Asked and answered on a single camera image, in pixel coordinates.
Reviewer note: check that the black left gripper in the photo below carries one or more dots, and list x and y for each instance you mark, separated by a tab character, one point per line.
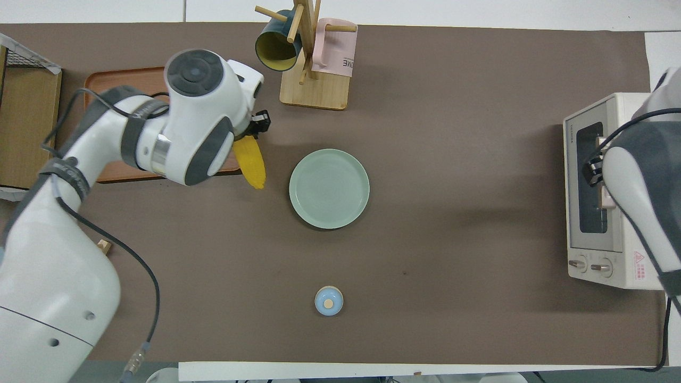
253	126

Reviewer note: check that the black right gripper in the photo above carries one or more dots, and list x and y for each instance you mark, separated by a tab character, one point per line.
599	170

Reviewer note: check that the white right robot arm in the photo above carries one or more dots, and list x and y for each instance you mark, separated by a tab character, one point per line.
638	186

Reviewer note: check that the white checked cloth liner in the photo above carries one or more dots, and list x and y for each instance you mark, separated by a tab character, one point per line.
53	65

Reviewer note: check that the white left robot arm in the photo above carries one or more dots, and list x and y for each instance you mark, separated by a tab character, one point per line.
53	276

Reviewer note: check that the brown wooden tray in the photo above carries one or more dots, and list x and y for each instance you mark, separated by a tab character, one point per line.
106	85

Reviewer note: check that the dark blue mug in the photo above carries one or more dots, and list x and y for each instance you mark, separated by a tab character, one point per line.
274	50

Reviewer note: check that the small blue bell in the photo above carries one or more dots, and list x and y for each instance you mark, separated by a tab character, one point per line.
329	301

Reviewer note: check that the brown table mat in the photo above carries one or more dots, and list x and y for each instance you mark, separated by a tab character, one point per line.
425	159

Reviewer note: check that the pale green plate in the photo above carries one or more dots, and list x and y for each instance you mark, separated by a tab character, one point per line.
330	189

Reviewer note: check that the white toaster oven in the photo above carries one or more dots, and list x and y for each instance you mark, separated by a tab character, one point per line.
638	266

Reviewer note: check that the pink mug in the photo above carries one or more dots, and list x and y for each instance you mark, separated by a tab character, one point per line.
340	53

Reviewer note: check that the wooden plate rack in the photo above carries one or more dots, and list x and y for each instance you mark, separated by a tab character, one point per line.
105	247

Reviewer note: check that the wooden box panel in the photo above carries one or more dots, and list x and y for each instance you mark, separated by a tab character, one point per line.
26	122

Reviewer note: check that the wooden mug tree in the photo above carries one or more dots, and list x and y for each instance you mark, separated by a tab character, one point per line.
319	93

